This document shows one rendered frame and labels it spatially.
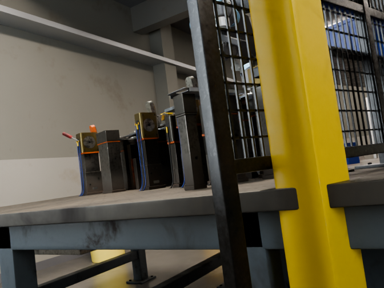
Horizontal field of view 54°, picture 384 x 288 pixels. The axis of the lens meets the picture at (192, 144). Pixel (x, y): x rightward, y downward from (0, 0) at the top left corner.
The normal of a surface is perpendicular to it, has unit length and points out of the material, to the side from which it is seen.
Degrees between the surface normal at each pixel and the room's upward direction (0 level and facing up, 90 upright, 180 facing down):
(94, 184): 90
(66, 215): 90
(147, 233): 90
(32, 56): 90
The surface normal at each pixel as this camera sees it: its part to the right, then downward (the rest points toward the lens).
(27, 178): 0.83, -0.15
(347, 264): 0.61, -0.14
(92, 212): -0.53, 0.00
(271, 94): -0.78, 0.05
